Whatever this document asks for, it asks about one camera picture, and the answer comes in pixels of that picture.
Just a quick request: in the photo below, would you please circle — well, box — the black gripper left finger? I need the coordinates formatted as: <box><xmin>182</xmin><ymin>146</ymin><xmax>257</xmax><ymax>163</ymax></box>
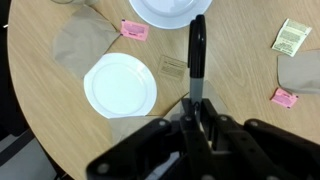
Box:
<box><xmin>86</xmin><ymin>98</ymin><xmax>214</xmax><ymax>180</ymax></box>

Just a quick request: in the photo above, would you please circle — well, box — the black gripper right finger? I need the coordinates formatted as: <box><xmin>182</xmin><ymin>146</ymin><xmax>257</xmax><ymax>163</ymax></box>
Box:
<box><xmin>199</xmin><ymin>98</ymin><xmax>320</xmax><ymax>180</ymax></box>

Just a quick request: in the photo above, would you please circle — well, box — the black Sharpie marker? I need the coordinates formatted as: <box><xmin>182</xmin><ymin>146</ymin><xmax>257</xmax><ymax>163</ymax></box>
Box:
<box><xmin>187</xmin><ymin>14</ymin><xmax>208</xmax><ymax>111</ymax></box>

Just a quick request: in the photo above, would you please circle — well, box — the pink sweetener packet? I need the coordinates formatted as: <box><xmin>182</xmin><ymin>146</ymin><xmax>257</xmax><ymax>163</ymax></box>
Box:
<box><xmin>269</xmin><ymin>87</ymin><xmax>300</xmax><ymax>110</ymax></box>
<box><xmin>120</xmin><ymin>19</ymin><xmax>150</xmax><ymax>42</ymax></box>

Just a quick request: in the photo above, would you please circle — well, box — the white round plate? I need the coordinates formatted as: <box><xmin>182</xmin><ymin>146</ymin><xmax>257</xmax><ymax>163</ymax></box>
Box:
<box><xmin>128</xmin><ymin>0</ymin><xmax>214</xmax><ymax>30</ymax></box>
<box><xmin>83</xmin><ymin>52</ymin><xmax>158</xmax><ymax>120</ymax></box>

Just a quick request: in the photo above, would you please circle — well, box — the brown sugar packet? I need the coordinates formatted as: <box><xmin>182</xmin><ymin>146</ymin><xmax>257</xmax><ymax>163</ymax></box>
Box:
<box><xmin>157</xmin><ymin>55</ymin><xmax>188</xmax><ymax>81</ymax></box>

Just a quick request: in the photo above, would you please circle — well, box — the yellow-green tea packet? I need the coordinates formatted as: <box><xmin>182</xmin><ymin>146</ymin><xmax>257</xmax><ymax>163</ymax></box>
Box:
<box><xmin>271</xmin><ymin>18</ymin><xmax>313</xmax><ymax>58</ymax></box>

